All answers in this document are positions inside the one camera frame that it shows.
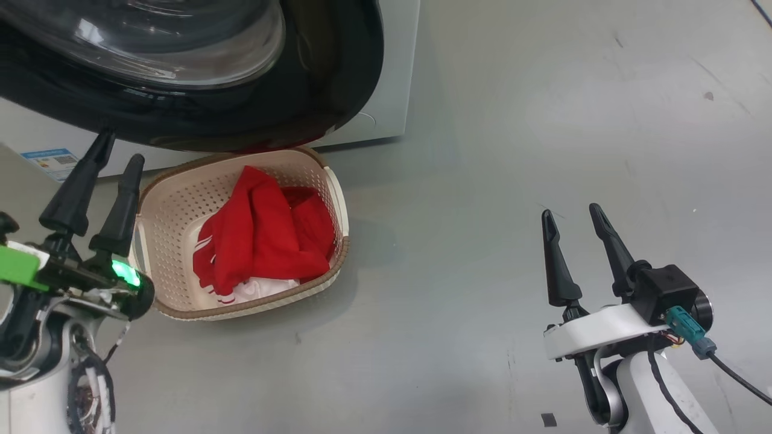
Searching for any black round glass washer door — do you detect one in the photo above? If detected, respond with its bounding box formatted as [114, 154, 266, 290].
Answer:
[0, 0, 385, 153]

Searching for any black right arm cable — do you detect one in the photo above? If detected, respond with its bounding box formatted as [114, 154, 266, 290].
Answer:
[647, 347, 703, 434]

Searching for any plain red garment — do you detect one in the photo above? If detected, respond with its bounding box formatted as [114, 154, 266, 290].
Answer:
[193, 166, 337, 305]

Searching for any teal plug right camera cable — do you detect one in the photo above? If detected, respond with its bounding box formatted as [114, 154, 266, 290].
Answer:
[665, 304, 772, 407]

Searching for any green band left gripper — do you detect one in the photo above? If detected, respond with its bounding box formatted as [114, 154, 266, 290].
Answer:
[0, 128, 156, 322]

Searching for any blue energy label sticker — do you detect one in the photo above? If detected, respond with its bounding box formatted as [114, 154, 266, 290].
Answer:
[21, 148, 82, 183]

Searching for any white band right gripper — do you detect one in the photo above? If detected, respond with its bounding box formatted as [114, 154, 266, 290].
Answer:
[540, 203, 715, 362]

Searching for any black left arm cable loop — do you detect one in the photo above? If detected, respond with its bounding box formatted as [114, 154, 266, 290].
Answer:
[65, 322, 132, 434]

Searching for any white front-load washing machine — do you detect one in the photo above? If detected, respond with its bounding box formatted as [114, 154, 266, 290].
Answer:
[0, 0, 421, 181]

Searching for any white cloth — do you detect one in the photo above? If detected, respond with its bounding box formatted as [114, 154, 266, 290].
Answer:
[232, 277, 301, 305]

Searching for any red knit garment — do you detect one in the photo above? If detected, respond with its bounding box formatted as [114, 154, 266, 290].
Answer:
[282, 186, 337, 261]

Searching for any cream perforated laundry basket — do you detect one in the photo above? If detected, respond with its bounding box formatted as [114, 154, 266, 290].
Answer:
[130, 146, 350, 321]

